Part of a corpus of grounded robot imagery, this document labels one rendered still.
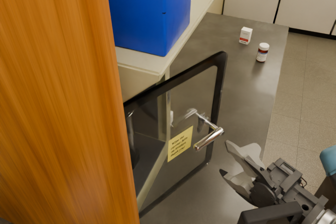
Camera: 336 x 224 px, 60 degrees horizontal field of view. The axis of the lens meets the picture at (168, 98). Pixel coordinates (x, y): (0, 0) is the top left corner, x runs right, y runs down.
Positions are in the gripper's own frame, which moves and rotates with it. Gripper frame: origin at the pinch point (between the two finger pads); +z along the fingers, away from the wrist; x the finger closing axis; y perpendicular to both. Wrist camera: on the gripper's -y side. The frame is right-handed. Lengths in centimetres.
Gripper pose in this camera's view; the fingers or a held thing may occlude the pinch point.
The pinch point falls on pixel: (223, 160)
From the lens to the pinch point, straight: 66.2
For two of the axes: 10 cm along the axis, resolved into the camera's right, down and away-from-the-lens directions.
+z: -6.5, -5.1, 5.7
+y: 7.6, -4.3, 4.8
